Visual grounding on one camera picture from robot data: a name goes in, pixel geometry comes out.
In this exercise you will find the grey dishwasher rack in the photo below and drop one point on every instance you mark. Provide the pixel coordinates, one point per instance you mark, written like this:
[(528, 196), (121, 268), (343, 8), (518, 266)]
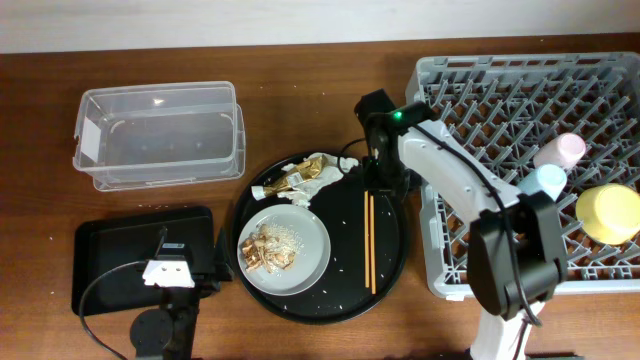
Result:
[(504, 108)]

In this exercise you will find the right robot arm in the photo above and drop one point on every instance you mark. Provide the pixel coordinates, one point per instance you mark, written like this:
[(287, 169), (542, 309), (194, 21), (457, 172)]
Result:
[(515, 256)]

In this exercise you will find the black rectangular tray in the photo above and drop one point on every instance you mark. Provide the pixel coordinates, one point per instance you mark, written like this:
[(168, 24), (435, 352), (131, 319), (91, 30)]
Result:
[(102, 245)]

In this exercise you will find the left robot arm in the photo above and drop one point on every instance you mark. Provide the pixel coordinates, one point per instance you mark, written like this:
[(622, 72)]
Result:
[(168, 331)]

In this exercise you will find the gold foil wrapper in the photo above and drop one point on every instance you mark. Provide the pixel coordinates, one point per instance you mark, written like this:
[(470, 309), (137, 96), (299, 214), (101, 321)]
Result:
[(297, 175)]

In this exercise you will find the crumpled white napkin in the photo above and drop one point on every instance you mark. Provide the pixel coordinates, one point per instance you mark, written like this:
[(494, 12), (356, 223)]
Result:
[(302, 194)]

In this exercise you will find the grey plate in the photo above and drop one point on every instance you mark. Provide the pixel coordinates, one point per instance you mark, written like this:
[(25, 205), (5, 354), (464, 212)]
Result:
[(310, 263)]

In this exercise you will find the blue cup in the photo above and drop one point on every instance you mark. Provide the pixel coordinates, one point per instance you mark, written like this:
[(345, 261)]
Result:
[(547, 178)]

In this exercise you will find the clear plastic storage bin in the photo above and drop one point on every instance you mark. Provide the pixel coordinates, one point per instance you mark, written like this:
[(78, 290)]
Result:
[(160, 135)]

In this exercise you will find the round black serving tray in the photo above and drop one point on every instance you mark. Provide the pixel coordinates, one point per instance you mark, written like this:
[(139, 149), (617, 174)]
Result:
[(340, 294)]

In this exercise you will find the yellow bowl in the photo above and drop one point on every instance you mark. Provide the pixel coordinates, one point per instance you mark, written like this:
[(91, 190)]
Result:
[(609, 213)]

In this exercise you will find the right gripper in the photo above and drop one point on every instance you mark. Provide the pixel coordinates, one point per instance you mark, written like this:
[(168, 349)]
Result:
[(372, 181)]

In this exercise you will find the pink cup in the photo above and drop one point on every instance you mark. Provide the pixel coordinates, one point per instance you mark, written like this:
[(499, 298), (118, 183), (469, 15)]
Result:
[(565, 151)]

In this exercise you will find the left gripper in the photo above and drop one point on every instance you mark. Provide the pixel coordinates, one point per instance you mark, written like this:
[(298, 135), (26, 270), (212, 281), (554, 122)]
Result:
[(208, 282)]

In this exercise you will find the food scraps with rice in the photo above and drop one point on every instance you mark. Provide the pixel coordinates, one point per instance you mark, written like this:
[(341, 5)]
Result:
[(271, 247)]

